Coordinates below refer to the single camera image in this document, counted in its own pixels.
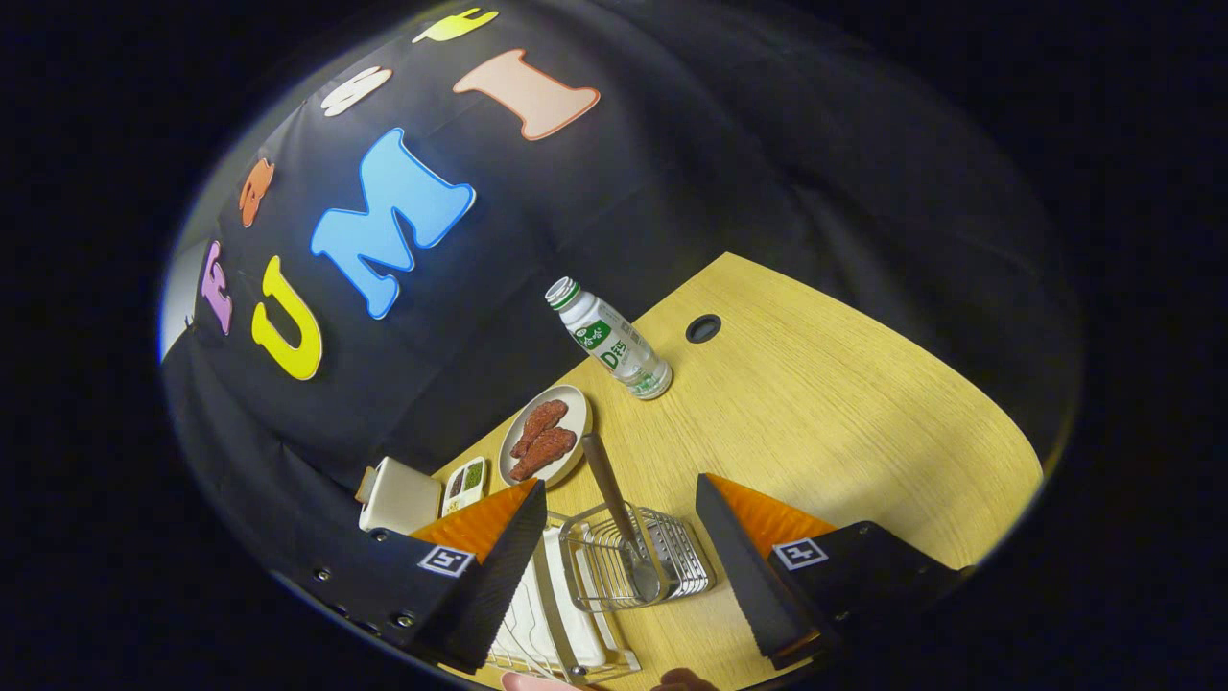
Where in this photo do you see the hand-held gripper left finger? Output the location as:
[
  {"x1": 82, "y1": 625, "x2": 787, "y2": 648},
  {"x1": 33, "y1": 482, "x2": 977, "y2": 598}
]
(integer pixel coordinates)
[{"x1": 273, "y1": 478, "x2": 548, "y2": 673}]

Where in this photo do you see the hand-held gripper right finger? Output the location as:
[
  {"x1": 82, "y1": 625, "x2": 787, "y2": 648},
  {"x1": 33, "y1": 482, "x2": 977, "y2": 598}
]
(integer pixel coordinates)
[{"x1": 695, "y1": 472, "x2": 972, "y2": 671}]

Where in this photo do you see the metal wire basket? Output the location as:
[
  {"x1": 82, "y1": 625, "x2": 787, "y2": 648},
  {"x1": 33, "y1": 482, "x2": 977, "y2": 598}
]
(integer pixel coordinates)
[{"x1": 558, "y1": 501, "x2": 716, "y2": 613}]

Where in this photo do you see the white wire dish rack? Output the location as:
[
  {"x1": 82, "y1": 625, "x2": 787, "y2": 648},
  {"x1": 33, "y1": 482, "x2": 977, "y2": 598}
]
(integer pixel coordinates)
[{"x1": 484, "y1": 509, "x2": 642, "y2": 684}]

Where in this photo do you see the wooden handled metal spoon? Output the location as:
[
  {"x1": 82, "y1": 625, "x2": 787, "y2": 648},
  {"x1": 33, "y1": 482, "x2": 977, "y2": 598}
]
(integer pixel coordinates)
[{"x1": 580, "y1": 433, "x2": 673, "y2": 604}]

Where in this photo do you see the white divided dish with beans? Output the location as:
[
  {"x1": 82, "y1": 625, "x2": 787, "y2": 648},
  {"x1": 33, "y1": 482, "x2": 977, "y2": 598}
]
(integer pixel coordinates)
[{"x1": 441, "y1": 457, "x2": 488, "y2": 519}]

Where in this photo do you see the grey plate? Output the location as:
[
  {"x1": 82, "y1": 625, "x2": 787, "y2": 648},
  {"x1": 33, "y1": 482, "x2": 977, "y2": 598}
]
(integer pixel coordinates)
[{"x1": 498, "y1": 385, "x2": 593, "y2": 490}]

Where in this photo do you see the white drip tray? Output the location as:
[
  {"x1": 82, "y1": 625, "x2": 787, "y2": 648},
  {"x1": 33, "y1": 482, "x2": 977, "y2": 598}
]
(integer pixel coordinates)
[{"x1": 499, "y1": 523, "x2": 625, "y2": 673}]

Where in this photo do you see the white toaster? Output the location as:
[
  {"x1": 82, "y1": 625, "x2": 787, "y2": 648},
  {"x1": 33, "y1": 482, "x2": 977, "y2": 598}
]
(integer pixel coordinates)
[{"x1": 357, "y1": 456, "x2": 444, "y2": 536}]

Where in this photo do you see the red meat piece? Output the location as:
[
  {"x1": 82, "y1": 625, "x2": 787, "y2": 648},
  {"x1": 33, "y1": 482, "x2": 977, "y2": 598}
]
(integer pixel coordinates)
[
  {"x1": 509, "y1": 399, "x2": 569, "y2": 460},
  {"x1": 508, "y1": 427, "x2": 579, "y2": 483}
]

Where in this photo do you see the white bottle with green label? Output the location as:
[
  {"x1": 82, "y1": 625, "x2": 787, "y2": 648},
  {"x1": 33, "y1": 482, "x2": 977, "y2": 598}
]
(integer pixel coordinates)
[{"x1": 545, "y1": 276, "x2": 674, "y2": 401}]

